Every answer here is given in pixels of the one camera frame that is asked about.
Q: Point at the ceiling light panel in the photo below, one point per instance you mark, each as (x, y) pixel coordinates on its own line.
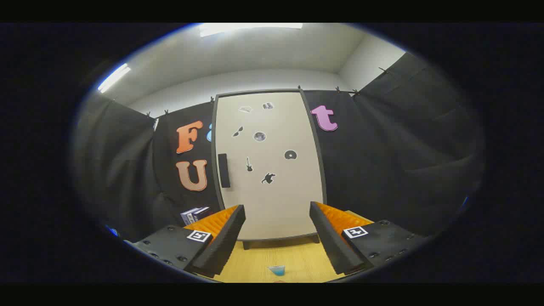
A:
(114, 78)

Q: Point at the black backdrop cloth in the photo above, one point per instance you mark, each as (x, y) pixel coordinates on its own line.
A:
(382, 161)

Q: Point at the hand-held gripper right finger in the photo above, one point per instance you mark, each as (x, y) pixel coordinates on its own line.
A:
(327, 238)

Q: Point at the white and blue cosmetic tube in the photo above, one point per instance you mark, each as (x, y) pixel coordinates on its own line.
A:
(277, 270)

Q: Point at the cream cabinet door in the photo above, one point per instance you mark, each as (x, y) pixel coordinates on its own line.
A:
(272, 199)

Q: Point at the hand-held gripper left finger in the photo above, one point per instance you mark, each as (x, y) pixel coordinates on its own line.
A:
(225, 238)

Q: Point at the small blue and white box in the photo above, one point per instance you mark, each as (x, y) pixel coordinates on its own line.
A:
(202, 211)
(187, 216)

